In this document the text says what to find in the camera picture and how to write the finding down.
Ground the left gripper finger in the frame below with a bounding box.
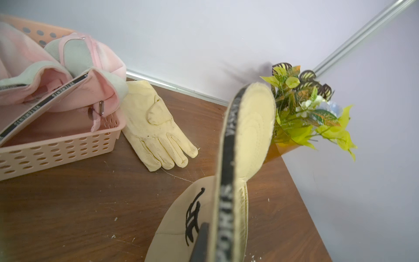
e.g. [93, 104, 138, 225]
[189, 223, 210, 262]

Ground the pink baseball cap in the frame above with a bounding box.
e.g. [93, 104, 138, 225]
[1, 32, 128, 144]
[1, 22, 73, 106]

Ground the pink plastic basket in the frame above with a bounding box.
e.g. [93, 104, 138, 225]
[1, 15, 126, 180]

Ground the beige baseball cap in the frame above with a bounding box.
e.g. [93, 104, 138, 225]
[145, 83, 276, 262]

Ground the cream work glove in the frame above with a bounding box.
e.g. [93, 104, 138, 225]
[121, 80, 199, 172]

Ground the artificial green plant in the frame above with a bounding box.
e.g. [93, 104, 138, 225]
[263, 62, 357, 158]

